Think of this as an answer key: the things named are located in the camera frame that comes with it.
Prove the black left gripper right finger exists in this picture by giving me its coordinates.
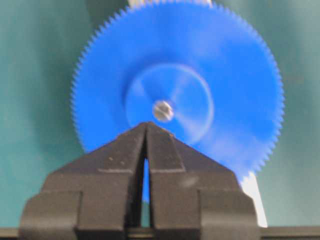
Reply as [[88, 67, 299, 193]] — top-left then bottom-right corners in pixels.
[[145, 122, 261, 240]]

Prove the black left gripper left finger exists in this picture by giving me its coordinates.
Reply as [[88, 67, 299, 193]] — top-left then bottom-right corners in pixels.
[[18, 123, 148, 240]]

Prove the silver aluminium extrusion rail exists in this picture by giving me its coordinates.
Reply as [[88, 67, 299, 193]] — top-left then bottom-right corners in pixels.
[[127, 0, 274, 227]]

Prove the large blue plastic gear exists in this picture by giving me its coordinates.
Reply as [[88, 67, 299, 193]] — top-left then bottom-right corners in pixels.
[[71, 0, 285, 181]]

